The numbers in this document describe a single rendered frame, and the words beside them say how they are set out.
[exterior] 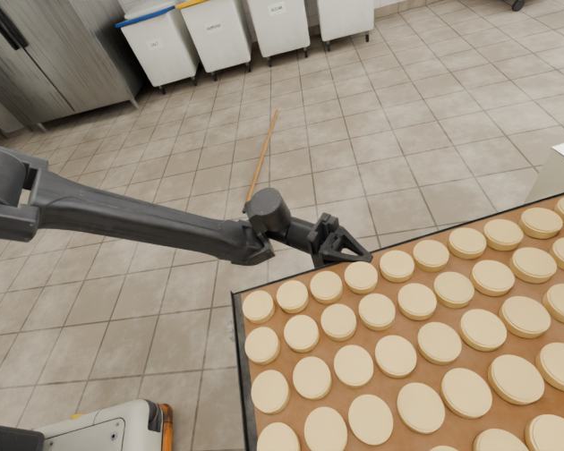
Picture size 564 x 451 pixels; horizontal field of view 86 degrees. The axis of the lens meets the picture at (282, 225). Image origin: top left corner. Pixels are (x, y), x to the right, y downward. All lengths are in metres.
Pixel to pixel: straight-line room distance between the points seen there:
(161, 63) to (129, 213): 3.47
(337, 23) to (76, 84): 2.72
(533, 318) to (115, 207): 0.56
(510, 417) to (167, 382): 1.39
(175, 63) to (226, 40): 0.60
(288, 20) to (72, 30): 2.00
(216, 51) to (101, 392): 3.13
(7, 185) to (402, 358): 0.51
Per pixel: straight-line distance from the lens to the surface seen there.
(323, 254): 0.52
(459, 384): 0.45
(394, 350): 0.45
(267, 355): 0.46
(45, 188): 0.46
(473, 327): 0.48
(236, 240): 0.54
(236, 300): 0.54
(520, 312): 0.50
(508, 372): 0.47
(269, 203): 0.51
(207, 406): 1.52
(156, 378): 1.68
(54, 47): 3.98
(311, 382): 0.44
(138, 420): 1.34
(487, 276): 0.52
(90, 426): 1.43
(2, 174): 0.46
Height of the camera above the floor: 1.35
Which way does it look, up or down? 48 degrees down
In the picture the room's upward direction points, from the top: 20 degrees counter-clockwise
